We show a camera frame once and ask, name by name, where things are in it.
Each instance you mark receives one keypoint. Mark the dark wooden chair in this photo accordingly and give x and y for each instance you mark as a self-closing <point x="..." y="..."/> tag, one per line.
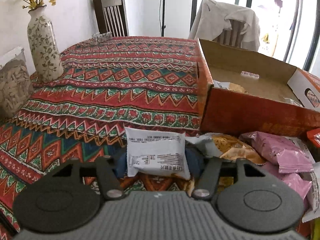
<point x="111" y="17"/>

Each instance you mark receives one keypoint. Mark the small patterned tissue pouch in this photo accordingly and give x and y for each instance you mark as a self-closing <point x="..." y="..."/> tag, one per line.
<point x="100" y="38"/>

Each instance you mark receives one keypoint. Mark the snack packet inside box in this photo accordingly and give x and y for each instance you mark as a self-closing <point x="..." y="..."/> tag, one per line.
<point x="229" y="86"/>

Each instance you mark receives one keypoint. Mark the patterned red tablecloth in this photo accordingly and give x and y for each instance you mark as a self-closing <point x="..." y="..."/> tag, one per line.
<point x="139" y="82"/>

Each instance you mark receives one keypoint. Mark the pink snack packet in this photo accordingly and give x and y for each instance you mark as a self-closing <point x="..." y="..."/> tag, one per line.
<point x="280" y="151"/>
<point x="293" y="180"/>

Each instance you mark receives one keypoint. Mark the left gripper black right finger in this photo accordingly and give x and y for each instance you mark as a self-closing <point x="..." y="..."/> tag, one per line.
<point x="206" y="172"/>

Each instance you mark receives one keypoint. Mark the orange white snack packet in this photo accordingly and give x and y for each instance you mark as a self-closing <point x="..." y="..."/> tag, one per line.
<point x="225" y="147"/>

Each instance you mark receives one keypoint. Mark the chair with beige jacket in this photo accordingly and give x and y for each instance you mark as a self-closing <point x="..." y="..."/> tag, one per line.
<point x="231" y="36"/>

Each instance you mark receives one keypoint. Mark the floral ceramic vase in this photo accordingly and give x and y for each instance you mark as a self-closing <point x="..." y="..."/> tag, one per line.
<point x="43" y="47"/>

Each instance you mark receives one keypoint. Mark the black framed glass door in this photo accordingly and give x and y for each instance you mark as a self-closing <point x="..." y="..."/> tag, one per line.
<point x="289" y="29"/>

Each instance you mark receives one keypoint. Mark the orange cardboard box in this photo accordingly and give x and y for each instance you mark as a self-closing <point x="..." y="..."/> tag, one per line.
<point x="279" y="98"/>

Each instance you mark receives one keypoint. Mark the beige jacket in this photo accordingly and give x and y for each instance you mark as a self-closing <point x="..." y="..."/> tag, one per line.
<point x="214" y="17"/>

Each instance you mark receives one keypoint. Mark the black light stand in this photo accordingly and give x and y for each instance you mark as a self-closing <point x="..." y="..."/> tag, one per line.
<point x="162" y="16"/>

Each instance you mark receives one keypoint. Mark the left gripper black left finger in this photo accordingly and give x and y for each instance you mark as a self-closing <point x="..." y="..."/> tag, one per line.
<point x="109" y="185"/>

